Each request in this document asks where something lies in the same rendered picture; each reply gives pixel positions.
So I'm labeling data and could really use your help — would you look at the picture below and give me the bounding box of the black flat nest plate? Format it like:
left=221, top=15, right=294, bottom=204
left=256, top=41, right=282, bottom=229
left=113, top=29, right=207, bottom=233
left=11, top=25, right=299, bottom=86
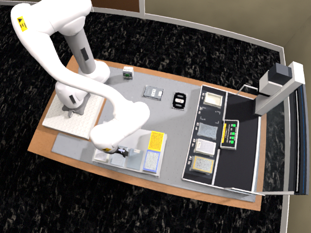
left=171, top=91, right=187, bottom=111

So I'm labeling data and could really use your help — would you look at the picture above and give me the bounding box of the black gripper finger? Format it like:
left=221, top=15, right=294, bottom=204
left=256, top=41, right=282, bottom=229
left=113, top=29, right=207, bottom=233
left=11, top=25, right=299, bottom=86
left=116, top=148, right=129, bottom=158

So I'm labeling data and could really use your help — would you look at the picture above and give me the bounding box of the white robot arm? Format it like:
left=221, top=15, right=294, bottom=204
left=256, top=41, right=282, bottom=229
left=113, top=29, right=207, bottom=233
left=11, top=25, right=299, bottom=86
left=11, top=0, right=150, bottom=154

